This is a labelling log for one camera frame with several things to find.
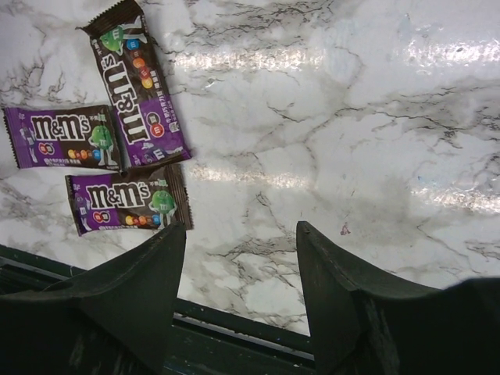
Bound purple m&m's bag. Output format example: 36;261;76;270
65;163;193;236
83;1;191;166
2;105;122;171

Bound black mounting base plate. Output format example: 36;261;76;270
1;246;316;374

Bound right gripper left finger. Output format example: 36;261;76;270
1;223;186;374

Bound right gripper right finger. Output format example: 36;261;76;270
296;221;499;374

